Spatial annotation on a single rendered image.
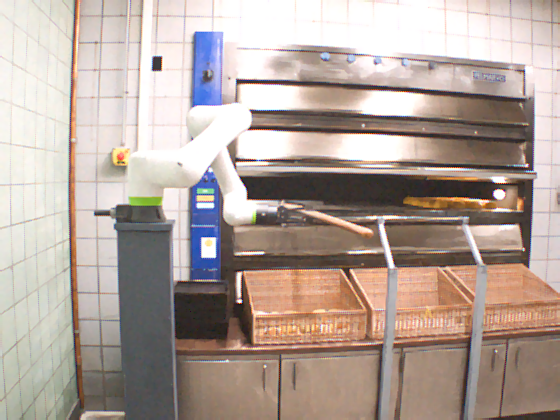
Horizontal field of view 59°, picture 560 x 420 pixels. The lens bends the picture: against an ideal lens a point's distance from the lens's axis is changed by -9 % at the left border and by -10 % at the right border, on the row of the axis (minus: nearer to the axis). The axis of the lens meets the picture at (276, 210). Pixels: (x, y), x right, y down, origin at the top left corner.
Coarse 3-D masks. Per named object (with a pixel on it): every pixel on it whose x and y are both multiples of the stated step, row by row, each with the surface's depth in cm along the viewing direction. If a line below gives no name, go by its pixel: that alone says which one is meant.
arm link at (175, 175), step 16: (224, 112) 204; (240, 112) 205; (208, 128) 194; (224, 128) 196; (240, 128) 204; (192, 144) 182; (208, 144) 186; (224, 144) 195; (160, 160) 177; (176, 160) 174; (192, 160) 175; (208, 160) 183; (160, 176) 177; (176, 176) 174; (192, 176) 175
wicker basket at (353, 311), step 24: (264, 288) 290; (288, 288) 292; (312, 288) 294; (336, 288) 296; (264, 312) 287; (336, 312) 251; (360, 312) 253; (264, 336) 247; (288, 336) 248; (312, 336) 250; (336, 336) 252; (360, 336) 254
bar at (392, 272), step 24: (336, 216) 261; (360, 216) 262; (384, 216) 264; (408, 216) 266; (432, 216) 268; (456, 216) 269; (384, 240) 256; (480, 264) 251; (480, 288) 249; (480, 312) 250; (384, 336) 247; (480, 336) 251; (384, 360) 245; (384, 384) 246; (384, 408) 247
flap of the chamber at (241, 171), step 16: (240, 176) 294; (256, 176) 294; (272, 176) 295; (288, 176) 295; (320, 176) 297; (336, 176) 296; (352, 176) 296; (384, 176) 295; (400, 176) 295; (416, 176) 294; (432, 176) 294; (448, 176) 293; (464, 176) 293; (480, 176) 293; (496, 176) 295; (512, 176) 296; (528, 176) 298
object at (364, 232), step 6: (288, 204) 303; (312, 216) 239; (318, 216) 226; (324, 216) 217; (330, 222) 205; (336, 222) 196; (342, 222) 190; (348, 222) 185; (342, 228) 189; (348, 228) 180; (354, 228) 174; (360, 228) 169; (366, 228) 165; (360, 234) 167; (366, 234) 162
